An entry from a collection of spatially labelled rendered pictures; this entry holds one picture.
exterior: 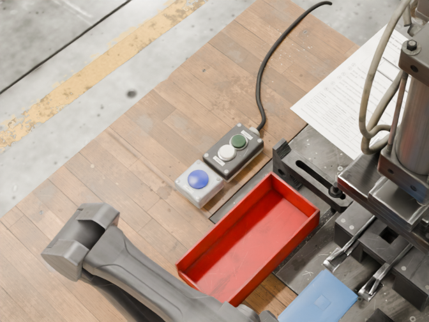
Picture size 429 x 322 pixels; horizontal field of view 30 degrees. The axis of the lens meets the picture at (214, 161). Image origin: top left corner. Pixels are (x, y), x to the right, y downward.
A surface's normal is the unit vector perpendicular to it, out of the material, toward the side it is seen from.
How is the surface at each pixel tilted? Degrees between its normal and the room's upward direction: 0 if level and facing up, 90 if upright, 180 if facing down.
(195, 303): 17
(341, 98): 1
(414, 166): 90
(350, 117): 1
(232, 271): 0
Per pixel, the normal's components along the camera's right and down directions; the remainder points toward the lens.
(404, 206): -0.07, -0.50
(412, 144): -0.74, 0.61
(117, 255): 0.16, -0.35
